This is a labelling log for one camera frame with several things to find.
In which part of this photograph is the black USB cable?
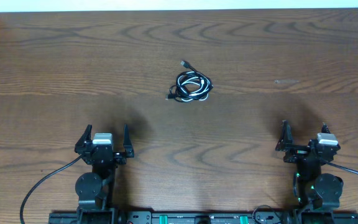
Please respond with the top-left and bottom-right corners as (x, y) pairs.
(165, 60), (214, 103)

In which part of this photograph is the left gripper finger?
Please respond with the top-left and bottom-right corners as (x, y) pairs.
(75, 124), (92, 154)
(123, 124), (134, 158)

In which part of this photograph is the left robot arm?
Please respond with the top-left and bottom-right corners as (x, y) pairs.
(75, 124), (134, 224)

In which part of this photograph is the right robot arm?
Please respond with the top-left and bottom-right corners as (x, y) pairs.
(275, 120), (344, 223)

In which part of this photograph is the white USB cable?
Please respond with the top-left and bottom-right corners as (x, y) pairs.
(175, 71), (211, 102)

